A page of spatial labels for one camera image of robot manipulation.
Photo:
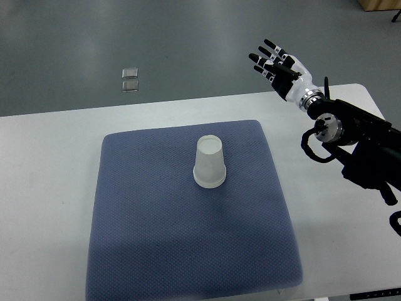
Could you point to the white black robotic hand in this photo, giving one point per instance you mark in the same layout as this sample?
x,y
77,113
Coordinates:
x,y
288,77

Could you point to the white paper cup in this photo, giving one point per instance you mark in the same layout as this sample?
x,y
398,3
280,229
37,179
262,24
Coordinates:
x,y
209,160
209,185

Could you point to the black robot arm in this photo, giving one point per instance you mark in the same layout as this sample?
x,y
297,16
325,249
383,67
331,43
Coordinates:
x,y
367,146

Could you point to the wooden box corner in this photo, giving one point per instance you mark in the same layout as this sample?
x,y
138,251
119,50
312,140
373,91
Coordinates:
x,y
379,5

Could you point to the black tripod leg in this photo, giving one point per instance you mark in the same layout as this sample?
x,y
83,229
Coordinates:
x,y
395,18

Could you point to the white paper cup on mat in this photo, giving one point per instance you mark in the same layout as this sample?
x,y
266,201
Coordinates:
x,y
209,185

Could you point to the upper metal floor plate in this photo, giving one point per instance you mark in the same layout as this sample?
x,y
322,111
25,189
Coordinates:
x,y
130,73

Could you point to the blue grey fabric mat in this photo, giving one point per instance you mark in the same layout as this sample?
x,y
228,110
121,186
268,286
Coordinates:
x,y
157,235

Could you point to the black table control panel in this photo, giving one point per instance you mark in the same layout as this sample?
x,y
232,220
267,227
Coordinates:
x,y
393,292

